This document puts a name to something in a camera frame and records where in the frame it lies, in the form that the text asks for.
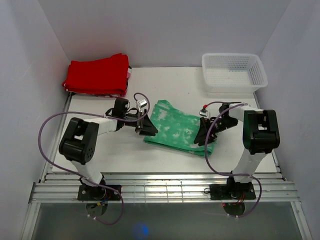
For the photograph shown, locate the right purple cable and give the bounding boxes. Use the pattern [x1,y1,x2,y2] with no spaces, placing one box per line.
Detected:
[202,101,263,219]

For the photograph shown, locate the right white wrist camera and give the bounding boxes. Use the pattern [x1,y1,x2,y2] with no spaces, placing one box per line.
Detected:
[199,106,210,119]

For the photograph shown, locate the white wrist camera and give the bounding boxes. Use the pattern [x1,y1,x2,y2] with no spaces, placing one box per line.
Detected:
[199,106,210,119]
[136,99,148,110]

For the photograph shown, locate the white plastic basket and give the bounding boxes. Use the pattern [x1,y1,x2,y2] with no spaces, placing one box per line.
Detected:
[201,53,268,94]

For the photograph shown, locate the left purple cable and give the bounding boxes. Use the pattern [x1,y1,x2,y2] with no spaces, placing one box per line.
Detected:
[37,92,151,226]

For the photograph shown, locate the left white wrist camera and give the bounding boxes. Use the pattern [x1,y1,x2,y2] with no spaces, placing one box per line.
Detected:
[136,99,148,110]

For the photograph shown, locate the purple cable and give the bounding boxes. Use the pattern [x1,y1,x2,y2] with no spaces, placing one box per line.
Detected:
[202,101,263,219]
[37,92,151,226]

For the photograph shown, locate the folded red trousers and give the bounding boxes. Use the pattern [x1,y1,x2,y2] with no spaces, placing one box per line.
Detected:
[61,53,132,97]

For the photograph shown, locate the green tie-dye trousers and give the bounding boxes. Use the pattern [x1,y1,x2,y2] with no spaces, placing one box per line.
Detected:
[143,100,205,157]

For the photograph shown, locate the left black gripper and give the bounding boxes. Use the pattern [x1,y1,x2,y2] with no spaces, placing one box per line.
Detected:
[122,108,158,137]

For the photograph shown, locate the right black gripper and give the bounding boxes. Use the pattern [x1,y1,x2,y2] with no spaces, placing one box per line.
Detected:
[193,116,238,146]

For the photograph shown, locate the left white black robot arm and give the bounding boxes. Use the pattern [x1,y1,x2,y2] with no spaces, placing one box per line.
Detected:
[58,98,158,200]

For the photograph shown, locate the aluminium frame rail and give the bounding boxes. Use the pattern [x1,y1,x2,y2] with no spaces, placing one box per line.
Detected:
[19,94,313,240]

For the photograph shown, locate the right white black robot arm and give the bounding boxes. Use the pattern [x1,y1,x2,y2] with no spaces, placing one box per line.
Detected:
[193,102,280,202]

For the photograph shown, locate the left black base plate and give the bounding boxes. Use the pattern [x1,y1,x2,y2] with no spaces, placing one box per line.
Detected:
[77,185,122,202]

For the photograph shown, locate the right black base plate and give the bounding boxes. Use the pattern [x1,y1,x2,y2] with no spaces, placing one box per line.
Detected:
[209,182,256,200]

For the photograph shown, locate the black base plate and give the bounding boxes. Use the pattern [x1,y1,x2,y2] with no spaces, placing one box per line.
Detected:
[209,182,256,200]
[77,185,122,202]

